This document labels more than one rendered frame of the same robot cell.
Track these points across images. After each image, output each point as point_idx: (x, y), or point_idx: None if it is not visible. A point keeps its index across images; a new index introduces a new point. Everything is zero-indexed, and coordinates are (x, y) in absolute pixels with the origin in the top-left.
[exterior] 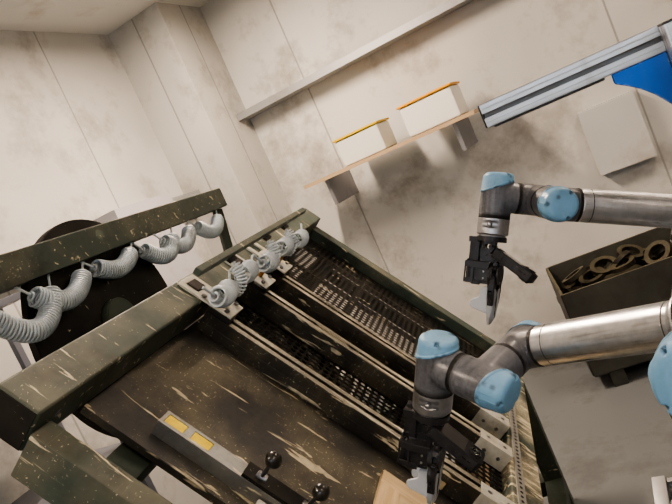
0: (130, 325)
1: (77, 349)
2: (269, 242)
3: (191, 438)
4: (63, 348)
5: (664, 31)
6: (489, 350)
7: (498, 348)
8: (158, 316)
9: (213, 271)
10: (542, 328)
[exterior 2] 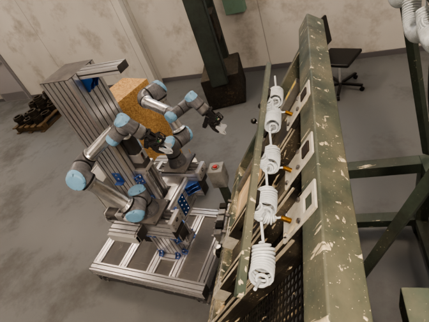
0: (304, 52)
1: (305, 32)
2: (262, 156)
3: (289, 91)
4: (307, 27)
5: (93, 61)
6: (180, 103)
7: (178, 103)
8: (302, 67)
9: (308, 117)
10: (166, 105)
